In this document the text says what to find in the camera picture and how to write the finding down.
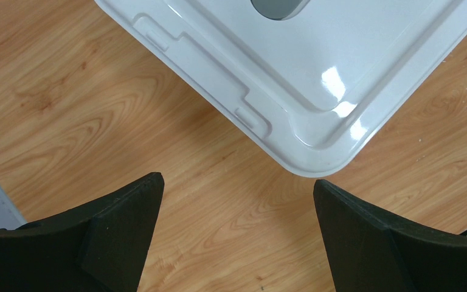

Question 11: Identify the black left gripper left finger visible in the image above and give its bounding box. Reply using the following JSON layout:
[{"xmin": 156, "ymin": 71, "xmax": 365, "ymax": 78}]
[{"xmin": 0, "ymin": 172, "xmax": 164, "ymax": 291}]

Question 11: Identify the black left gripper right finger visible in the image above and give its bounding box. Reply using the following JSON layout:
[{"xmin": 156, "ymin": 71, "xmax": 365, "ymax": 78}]
[{"xmin": 313, "ymin": 179, "xmax": 467, "ymax": 291}]

